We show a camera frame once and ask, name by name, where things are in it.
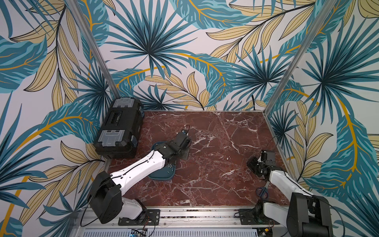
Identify teal plastic storage tray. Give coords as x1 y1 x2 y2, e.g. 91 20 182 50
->
148 149 177 181

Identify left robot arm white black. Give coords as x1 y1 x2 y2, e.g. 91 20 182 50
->
87 129 191 224

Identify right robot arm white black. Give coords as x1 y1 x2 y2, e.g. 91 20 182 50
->
242 150 334 237

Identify black plastic toolbox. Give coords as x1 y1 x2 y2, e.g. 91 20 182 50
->
93 97 145 159

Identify scissors with blue handle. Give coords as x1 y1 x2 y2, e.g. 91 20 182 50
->
256 181 270 199

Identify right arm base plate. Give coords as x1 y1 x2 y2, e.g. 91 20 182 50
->
234 209 266 225

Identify aluminium mounting rail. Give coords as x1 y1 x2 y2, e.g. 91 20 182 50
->
68 206 290 237

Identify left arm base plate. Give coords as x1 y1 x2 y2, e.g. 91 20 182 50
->
118 209 160 226

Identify right aluminium frame post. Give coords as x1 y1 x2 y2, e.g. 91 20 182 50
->
263 1 337 117

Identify aluminium frame post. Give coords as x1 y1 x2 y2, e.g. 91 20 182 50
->
263 1 337 117
66 0 120 99

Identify left aluminium frame post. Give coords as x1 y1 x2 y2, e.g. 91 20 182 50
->
66 0 120 99

